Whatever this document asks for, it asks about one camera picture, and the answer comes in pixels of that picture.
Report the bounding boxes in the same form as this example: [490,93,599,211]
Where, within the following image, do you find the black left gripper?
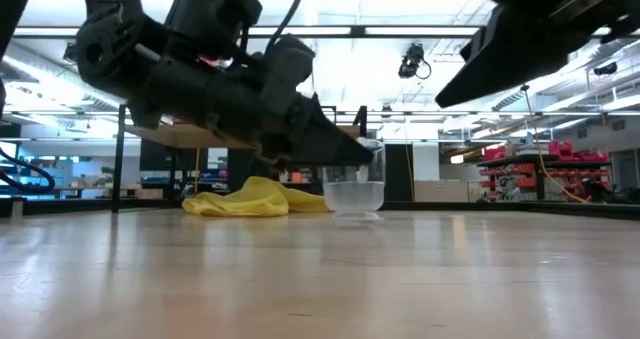
[204,33,375,168]

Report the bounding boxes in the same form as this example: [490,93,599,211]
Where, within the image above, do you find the clear glass cup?
[322,137,387,221]

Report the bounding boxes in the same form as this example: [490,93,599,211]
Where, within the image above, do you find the black cabinet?
[384,143,414,203]

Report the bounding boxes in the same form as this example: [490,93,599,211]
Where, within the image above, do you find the yellow cloth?
[181,176,331,218]

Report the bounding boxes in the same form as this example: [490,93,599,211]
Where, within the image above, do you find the red storage bin rack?
[477,138,611,204]

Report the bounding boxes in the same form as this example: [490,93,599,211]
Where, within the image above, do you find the cardboard boxes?
[413,179,484,203]

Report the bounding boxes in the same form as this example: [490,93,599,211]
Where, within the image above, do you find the black monitor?
[139,147,169,173]

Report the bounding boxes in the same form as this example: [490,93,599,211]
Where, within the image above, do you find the small bonsai plant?
[94,166,121,188]

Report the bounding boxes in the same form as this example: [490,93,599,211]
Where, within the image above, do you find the hanging yellow cord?
[519,83,589,204]

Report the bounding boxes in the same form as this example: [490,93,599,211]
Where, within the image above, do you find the black ceiling camera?
[398,42,432,80]

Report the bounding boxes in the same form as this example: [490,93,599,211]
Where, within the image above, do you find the black metal table frame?
[0,196,640,221]

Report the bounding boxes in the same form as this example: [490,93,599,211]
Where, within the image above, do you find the black looped cable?
[0,148,57,196]

